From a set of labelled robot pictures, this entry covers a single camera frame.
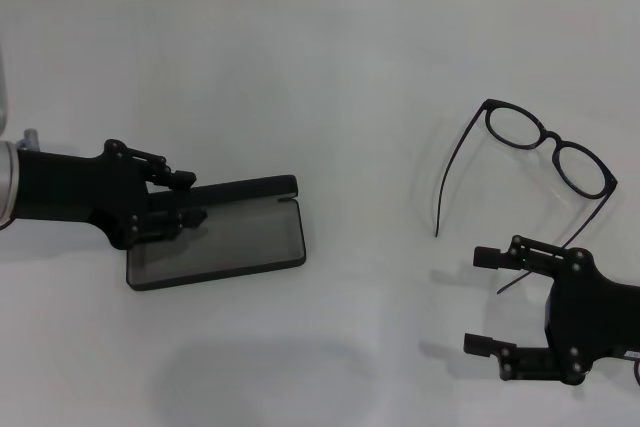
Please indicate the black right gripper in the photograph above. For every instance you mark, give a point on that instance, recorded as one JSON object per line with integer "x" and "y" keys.
{"x": 590, "y": 317}

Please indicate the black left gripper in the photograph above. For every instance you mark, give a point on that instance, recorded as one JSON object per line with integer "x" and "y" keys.
{"x": 75, "y": 187}

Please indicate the black round-lens glasses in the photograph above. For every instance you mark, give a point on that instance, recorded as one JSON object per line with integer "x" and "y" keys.
{"x": 552, "y": 136}

